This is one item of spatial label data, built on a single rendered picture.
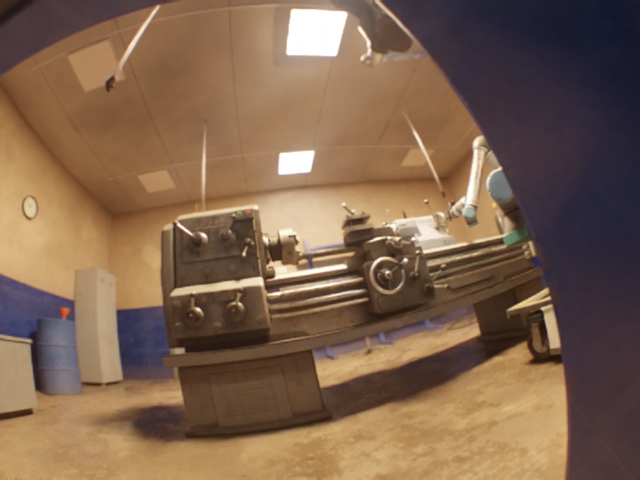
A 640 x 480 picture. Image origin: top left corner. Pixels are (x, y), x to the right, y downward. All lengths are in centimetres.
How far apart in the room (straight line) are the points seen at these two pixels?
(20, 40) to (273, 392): 150
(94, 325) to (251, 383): 351
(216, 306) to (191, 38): 273
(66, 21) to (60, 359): 360
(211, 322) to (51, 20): 137
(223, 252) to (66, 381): 275
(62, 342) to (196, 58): 358
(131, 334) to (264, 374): 428
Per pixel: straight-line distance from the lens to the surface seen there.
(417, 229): 214
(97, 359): 464
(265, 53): 337
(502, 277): 234
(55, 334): 369
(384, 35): 52
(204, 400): 156
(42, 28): 17
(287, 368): 148
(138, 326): 545
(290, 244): 176
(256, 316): 138
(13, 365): 236
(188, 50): 335
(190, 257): 164
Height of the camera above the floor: 48
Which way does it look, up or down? 19 degrees up
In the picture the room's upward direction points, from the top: 12 degrees counter-clockwise
